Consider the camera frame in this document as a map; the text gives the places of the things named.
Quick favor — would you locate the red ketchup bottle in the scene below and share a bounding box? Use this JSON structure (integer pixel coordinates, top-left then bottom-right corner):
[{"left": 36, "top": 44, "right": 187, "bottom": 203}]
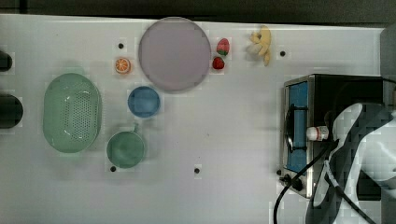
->
[{"left": 306, "top": 126, "right": 329, "bottom": 141}]

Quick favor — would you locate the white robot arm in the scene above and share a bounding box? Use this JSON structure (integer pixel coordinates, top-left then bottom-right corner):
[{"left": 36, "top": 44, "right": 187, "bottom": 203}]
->
[{"left": 305, "top": 103, "right": 395, "bottom": 224}]

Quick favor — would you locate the silver black toaster oven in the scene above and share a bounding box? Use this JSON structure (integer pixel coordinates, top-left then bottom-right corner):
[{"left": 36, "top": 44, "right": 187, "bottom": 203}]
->
[{"left": 278, "top": 74, "right": 383, "bottom": 184}]

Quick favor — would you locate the red strawberry toy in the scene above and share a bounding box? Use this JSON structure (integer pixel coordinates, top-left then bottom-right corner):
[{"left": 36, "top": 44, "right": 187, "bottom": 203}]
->
[{"left": 212, "top": 57, "right": 225, "bottom": 70}]

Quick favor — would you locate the blue bowl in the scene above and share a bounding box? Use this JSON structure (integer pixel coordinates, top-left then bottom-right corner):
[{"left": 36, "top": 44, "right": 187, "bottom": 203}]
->
[{"left": 127, "top": 86, "right": 161, "bottom": 119}]

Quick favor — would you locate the grey round plate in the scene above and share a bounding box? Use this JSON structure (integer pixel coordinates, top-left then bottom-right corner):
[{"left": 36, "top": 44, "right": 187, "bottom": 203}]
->
[{"left": 138, "top": 17, "right": 211, "bottom": 91}]

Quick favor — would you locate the pink green strawberry toy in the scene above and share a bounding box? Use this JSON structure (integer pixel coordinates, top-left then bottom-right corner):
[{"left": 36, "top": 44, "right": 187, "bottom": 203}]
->
[{"left": 216, "top": 38, "right": 230, "bottom": 56}]

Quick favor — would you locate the orange slice toy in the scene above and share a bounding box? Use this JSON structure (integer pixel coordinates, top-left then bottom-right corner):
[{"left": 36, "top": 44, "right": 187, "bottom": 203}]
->
[{"left": 115, "top": 58, "right": 132, "bottom": 75}]

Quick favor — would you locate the peeled banana toy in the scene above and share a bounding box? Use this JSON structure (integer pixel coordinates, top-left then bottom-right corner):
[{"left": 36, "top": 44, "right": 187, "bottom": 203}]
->
[{"left": 247, "top": 25, "right": 272, "bottom": 66}]

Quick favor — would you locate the green perforated colander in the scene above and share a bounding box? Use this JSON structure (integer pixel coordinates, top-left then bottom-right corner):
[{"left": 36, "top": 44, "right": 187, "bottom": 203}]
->
[{"left": 43, "top": 73, "right": 102, "bottom": 153}]

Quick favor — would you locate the black cylindrical container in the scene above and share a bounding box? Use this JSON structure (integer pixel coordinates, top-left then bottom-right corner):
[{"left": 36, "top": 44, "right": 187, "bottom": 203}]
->
[{"left": 0, "top": 51, "right": 13, "bottom": 72}]

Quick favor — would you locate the green cup with handle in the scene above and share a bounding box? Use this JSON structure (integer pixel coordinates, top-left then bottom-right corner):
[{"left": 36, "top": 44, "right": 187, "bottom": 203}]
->
[{"left": 106, "top": 123, "right": 146, "bottom": 169}]

